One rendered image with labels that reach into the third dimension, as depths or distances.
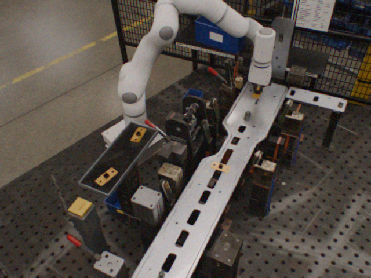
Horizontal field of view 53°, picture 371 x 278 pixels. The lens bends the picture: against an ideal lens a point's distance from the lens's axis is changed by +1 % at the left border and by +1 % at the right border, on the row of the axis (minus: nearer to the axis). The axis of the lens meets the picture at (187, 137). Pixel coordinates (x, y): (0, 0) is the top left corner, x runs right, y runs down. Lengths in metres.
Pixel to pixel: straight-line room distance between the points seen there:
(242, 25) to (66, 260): 1.27
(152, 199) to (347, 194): 1.04
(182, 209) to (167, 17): 0.76
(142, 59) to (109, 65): 2.42
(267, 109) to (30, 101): 2.56
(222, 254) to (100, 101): 2.52
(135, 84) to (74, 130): 1.75
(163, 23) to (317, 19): 1.01
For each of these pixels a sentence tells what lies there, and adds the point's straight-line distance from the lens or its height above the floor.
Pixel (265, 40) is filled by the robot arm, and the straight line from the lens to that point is 1.67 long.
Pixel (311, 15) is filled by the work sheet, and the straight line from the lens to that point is 2.23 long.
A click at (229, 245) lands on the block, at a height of 1.03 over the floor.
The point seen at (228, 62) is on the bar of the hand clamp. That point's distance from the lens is 1.82.
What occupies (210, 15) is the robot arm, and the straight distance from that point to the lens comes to 1.56.
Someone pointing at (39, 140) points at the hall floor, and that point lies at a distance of 3.42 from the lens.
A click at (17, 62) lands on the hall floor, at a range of 4.49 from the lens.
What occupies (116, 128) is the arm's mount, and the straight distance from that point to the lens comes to 2.12.
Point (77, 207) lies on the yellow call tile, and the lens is 1.37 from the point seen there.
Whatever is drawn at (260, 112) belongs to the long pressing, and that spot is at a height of 1.00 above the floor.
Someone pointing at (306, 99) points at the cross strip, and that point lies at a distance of 2.00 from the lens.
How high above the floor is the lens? 2.25
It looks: 46 degrees down
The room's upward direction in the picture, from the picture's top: 3 degrees counter-clockwise
